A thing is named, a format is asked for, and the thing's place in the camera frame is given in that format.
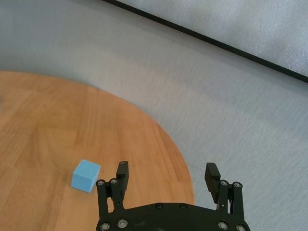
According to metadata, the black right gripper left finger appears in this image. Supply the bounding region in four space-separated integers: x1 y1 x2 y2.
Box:
95 161 130 217

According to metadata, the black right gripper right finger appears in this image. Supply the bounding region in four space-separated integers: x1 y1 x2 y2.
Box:
204 162 246 219

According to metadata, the light blue cube block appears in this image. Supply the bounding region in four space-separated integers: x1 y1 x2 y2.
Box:
70 159 101 193

